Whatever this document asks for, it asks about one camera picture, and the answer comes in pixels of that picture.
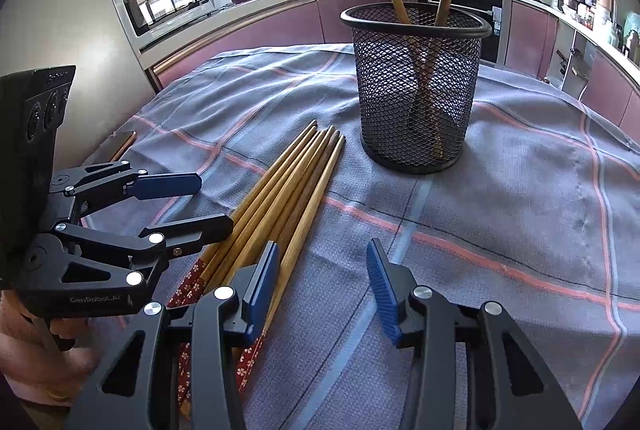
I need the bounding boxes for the person's left forearm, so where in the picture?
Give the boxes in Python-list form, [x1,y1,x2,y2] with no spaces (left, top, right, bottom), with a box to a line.
[0,295,101,407]

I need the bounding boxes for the grey checked tablecloth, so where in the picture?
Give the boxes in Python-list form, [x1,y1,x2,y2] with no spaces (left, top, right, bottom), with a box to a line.
[82,42,640,430]

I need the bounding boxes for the purple kitchen cabinets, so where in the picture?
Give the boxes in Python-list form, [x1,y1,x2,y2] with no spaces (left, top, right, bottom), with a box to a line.
[145,0,640,131]

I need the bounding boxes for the person's left hand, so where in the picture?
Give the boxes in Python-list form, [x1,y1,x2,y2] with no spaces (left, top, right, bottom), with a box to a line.
[47,316,101,376]

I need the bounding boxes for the dark brown wooden object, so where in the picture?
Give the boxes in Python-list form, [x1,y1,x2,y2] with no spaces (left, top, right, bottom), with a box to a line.
[107,131,137,163]

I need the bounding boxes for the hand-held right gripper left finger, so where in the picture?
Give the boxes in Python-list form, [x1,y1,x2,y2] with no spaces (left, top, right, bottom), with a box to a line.
[62,240,281,430]

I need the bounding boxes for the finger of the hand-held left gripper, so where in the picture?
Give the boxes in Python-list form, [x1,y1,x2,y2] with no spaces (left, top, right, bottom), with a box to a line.
[50,161,203,206]
[35,213,235,288]

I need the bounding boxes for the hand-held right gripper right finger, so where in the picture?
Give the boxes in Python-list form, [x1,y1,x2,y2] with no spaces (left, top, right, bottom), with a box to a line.
[366,237,583,430]

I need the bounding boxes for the built-in black oven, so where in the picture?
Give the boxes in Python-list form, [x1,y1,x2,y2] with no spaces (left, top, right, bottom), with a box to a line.
[416,0,512,71]

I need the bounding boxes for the bunch of wooden chopsticks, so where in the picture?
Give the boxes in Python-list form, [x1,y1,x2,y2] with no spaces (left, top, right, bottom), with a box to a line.
[167,120,347,418]

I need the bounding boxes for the black mesh utensil holder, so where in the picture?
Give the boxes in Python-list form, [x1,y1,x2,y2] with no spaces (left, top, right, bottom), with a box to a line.
[341,1,493,175]

